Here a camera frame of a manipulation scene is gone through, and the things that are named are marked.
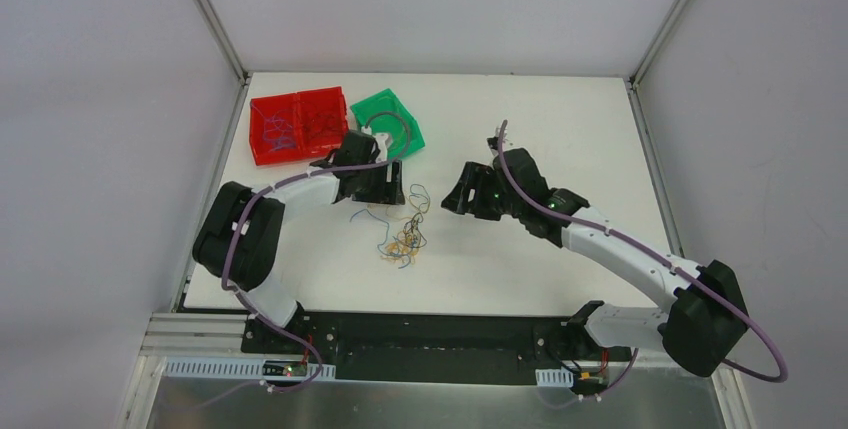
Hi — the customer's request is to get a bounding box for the blue yellow wire bundle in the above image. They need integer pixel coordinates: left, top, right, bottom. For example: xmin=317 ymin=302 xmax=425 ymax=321
xmin=349 ymin=184 xmax=433 ymax=270

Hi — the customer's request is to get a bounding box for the black thin wire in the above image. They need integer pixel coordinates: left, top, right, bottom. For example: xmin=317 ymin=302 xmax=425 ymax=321
xmin=303 ymin=99 xmax=347 ymax=146

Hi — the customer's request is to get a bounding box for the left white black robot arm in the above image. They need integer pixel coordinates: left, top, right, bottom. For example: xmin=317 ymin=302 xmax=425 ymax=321
xmin=191 ymin=129 xmax=405 ymax=354

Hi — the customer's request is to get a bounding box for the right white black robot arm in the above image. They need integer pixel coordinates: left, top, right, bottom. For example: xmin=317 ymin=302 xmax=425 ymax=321
xmin=441 ymin=148 xmax=747 ymax=377

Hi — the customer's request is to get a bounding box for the green plastic bin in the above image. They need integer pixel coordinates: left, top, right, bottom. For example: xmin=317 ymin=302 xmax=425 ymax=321
xmin=350 ymin=89 xmax=426 ymax=158

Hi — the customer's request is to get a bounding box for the red plastic bin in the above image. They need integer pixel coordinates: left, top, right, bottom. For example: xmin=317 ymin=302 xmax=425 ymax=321
xmin=249 ymin=86 xmax=349 ymax=166

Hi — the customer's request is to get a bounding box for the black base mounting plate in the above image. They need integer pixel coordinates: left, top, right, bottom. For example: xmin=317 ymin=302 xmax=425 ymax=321
xmin=241 ymin=311 xmax=632 ymax=386

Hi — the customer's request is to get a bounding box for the left circuit board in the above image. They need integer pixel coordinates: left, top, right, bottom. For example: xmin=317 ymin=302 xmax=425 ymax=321
xmin=262 ymin=360 xmax=310 ymax=380

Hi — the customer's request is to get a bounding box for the right circuit board connector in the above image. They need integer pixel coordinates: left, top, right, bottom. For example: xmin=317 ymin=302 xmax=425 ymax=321
xmin=572 ymin=373 xmax=608 ymax=395

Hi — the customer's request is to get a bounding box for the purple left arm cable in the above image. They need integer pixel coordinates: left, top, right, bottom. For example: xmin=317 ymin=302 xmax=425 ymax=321
xmin=220 ymin=111 xmax=413 ymax=394

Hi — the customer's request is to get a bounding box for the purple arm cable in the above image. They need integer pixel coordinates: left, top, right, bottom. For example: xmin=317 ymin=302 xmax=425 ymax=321
xmin=220 ymin=111 xmax=413 ymax=394
xmin=496 ymin=119 xmax=790 ymax=384

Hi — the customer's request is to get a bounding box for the aluminium frame rail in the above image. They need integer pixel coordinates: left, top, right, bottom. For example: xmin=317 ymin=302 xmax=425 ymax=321
xmin=140 ymin=313 xmax=247 ymax=357

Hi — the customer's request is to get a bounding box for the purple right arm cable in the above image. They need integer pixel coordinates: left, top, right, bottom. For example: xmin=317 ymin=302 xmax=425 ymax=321
xmin=496 ymin=119 xmax=790 ymax=384

